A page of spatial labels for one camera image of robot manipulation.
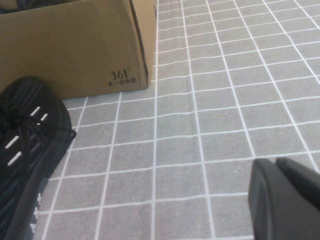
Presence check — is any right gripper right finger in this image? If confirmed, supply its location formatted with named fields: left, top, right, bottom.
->
left=275, top=156, right=320, bottom=193

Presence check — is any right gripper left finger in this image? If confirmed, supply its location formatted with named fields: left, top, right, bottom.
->
left=247, top=158, right=320, bottom=240

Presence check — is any brown cardboard shoe box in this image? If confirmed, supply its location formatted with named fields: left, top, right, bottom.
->
left=0, top=0, right=158, bottom=101

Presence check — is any grey white-checked tablecloth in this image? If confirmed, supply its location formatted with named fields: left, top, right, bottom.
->
left=37, top=0, right=320, bottom=240

